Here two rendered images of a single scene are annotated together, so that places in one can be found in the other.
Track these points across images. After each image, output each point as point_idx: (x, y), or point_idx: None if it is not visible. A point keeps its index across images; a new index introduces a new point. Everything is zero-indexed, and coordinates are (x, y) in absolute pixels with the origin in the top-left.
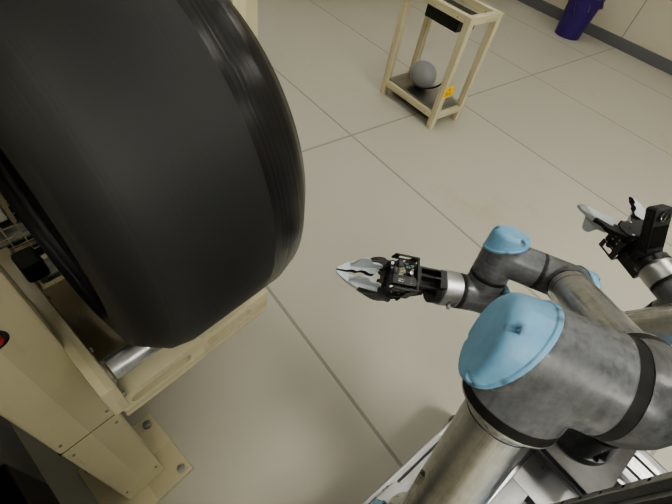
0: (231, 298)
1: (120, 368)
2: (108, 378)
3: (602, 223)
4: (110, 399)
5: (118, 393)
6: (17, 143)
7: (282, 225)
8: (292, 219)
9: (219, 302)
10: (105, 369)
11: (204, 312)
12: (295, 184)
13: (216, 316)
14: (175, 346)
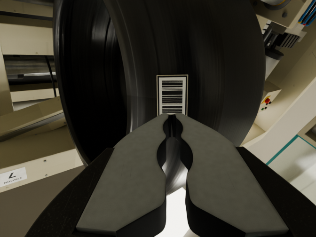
0: (233, 142)
1: (278, 2)
2: (280, 24)
3: None
4: (300, 15)
5: (297, 15)
6: None
7: (184, 185)
8: (177, 189)
9: (235, 145)
10: (273, 10)
11: (240, 142)
12: None
13: (245, 127)
14: (263, 92)
